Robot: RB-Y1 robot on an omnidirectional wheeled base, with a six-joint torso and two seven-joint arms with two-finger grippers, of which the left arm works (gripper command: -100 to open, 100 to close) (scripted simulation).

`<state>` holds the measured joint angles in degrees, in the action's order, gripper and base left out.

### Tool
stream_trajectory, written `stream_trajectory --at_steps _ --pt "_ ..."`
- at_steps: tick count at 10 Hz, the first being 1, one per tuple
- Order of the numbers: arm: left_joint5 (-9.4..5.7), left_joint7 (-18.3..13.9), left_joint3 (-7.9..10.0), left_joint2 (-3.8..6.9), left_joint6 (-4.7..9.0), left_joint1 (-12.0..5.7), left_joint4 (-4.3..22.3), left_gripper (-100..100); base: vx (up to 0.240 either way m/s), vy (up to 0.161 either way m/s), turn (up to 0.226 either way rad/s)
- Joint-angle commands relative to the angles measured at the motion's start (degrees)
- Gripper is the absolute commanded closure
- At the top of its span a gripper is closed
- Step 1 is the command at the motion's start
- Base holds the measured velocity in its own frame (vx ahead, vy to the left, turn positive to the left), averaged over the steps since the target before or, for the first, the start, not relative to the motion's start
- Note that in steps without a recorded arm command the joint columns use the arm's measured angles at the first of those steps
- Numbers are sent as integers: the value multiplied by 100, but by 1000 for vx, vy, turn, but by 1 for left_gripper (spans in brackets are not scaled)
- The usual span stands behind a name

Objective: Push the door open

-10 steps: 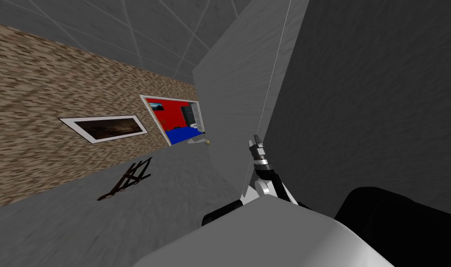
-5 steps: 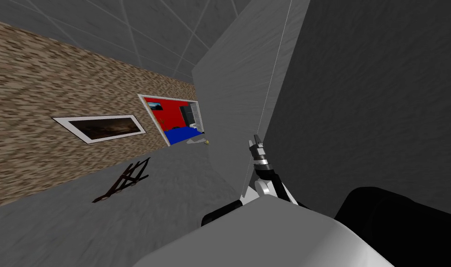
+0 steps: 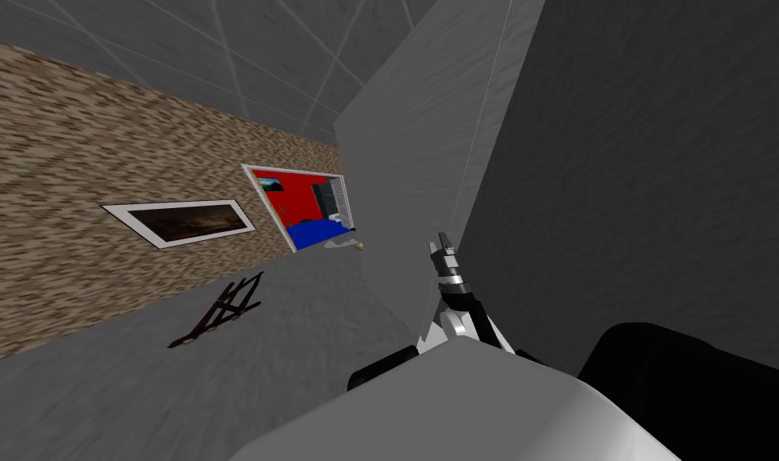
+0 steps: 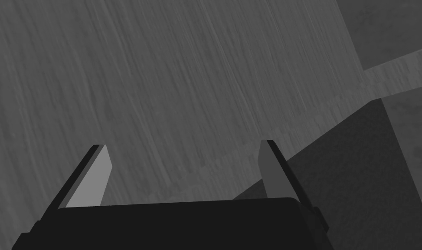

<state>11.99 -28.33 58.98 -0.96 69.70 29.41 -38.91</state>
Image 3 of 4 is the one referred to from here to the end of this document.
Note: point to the white framed dark picture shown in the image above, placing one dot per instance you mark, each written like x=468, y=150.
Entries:
x=184, y=221

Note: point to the white open door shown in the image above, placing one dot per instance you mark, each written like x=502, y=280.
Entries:
x=342, y=200

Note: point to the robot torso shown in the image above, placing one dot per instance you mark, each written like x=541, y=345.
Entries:
x=459, y=410

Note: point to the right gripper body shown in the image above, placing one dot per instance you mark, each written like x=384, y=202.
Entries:
x=445, y=259

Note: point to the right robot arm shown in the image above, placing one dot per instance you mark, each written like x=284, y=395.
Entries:
x=684, y=397

